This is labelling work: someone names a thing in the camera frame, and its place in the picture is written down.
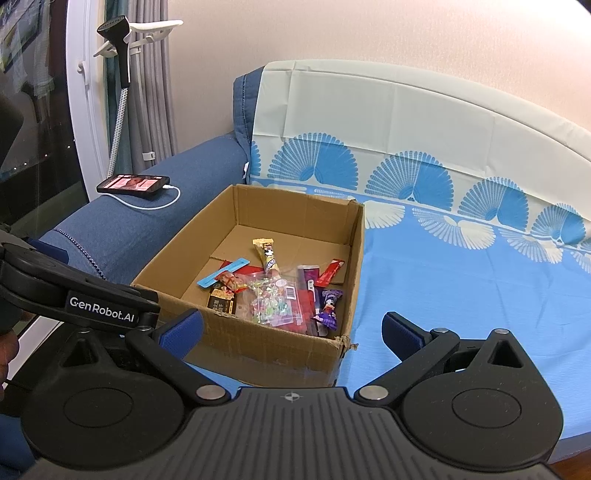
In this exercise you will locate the brown cardboard box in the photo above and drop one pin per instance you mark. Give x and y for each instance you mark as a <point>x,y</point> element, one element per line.
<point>277,355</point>

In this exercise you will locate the person's left hand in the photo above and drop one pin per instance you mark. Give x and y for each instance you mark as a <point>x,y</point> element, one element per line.
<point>7,357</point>

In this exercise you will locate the clear bag of candies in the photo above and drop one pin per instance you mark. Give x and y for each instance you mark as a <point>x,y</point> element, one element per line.
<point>268,302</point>

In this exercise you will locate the black smartphone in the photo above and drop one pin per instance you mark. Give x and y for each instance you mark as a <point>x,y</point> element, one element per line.
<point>134,183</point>

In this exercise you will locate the white door frame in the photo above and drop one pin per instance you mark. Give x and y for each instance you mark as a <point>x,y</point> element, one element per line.
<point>87,115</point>

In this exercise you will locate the purple snack packet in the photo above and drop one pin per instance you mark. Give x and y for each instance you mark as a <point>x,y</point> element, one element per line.
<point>328,307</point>

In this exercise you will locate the dark brown snack packet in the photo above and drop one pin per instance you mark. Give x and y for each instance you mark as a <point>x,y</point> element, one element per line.
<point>220,303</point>

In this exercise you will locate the orange-red snack stick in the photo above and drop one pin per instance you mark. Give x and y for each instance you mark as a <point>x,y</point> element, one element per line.
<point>330,271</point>

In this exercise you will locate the small red printed snack packet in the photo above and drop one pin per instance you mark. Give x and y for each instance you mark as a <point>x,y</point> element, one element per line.
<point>231,281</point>

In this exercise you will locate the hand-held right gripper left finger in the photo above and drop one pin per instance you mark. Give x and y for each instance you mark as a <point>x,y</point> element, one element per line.
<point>180,332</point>

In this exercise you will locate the black garment steamer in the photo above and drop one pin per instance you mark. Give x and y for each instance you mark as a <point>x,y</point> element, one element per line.
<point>121,50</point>

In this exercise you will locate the yellow snack bar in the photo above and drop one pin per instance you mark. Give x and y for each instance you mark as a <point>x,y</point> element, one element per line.
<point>267,256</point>

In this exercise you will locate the flat red packet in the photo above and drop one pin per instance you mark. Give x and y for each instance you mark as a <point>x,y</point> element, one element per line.
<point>253,270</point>

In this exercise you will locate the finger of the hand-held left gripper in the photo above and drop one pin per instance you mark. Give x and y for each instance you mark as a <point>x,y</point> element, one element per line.
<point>48,251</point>

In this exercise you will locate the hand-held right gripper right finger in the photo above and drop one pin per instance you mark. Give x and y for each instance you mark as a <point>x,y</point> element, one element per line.
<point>404,337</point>

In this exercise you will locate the light blue strip packet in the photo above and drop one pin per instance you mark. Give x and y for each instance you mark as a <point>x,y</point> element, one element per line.
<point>226,270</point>

